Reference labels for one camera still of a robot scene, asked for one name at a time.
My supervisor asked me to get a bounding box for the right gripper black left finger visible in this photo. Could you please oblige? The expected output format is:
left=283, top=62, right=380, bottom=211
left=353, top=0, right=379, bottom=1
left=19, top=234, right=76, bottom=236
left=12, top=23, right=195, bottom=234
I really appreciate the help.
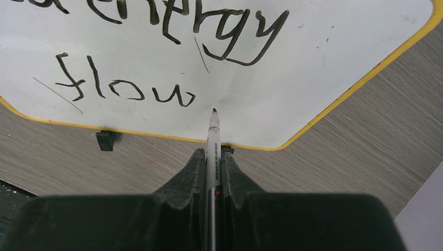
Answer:
left=1, top=149, right=205, bottom=250

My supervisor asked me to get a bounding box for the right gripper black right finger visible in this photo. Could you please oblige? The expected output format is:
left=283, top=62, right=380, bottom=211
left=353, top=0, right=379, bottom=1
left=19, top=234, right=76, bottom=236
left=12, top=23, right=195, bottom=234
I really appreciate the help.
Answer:
left=221, top=152, right=406, bottom=250

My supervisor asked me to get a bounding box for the black white marker pen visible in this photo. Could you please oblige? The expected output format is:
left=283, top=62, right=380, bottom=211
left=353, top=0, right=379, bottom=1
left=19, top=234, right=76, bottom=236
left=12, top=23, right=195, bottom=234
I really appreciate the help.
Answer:
left=203, top=108, right=223, bottom=250

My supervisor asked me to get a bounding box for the yellow framed whiteboard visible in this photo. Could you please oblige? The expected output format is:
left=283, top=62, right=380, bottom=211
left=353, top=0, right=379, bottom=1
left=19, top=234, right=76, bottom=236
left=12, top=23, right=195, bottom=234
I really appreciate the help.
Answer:
left=1, top=1, right=442, bottom=151

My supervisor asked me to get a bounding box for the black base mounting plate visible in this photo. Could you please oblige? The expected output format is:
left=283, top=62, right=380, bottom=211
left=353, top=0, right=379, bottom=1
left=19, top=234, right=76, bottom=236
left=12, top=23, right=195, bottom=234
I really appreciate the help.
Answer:
left=1, top=180, right=36, bottom=239

